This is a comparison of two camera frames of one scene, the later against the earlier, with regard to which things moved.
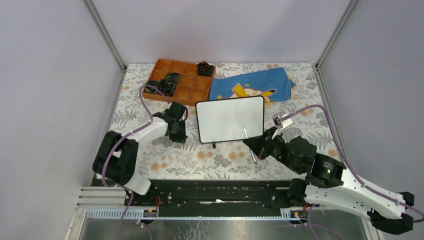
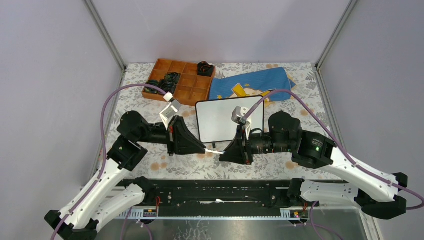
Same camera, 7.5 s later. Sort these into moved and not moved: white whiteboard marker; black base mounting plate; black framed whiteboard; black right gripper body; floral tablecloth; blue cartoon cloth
Moved: white whiteboard marker; black right gripper body
Not moved: floral tablecloth; black base mounting plate; blue cartoon cloth; black framed whiteboard
